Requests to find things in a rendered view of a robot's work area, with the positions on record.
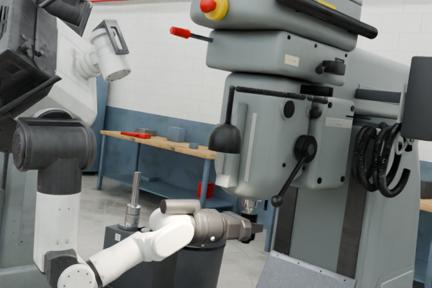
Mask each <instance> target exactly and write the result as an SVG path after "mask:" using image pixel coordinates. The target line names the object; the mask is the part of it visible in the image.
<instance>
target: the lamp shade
mask: <svg viewBox="0 0 432 288"><path fill-rule="evenodd" d="M241 144H242V139H241V135H240V131H239V130H238V129H237V128H236V126H234V125H232V124H231V123H220V124H219V125H217V126H215V127H214V128H213V130H212V132H211V134H210V138H209V144H208V150H212V151H215V152H223V153H228V154H240V150H241Z"/></svg>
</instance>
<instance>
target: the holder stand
mask: <svg viewBox="0 0 432 288"><path fill-rule="evenodd" d="M136 232H140V233H148V232H153V231H152V230H151V228H148V227H146V226H145V225H144V223H142V222H139V225H137V226H129V225H126V224H125V221H124V220H122V221H120V222H118V224H115V225H111V226H106V227H105V237H104V243H103V250H104V249H107V248H110V247H112V246H114V245H115V244H117V243H119V242H121V241H122V240H124V239H126V238H127V237H129V236H131V235H133V234H134V233H136ZM177 253H178V251H176V252H175V253H173V254H172V255H170V256H168V257H166V258H165V259H163V260H162V261H151V262H145V261H142V262H140V263H139V264H137V265H135V266H134V267H132V268H130V269H129V270H127V271H126V272H124V273H123V274H122V275H121V276H119V277H118V278H117V279H115V280H114V281H112V282H111V283H109V284H108V285H110V286H113V287H115V288H174V278H175V273H176V263H177Z"/></svg>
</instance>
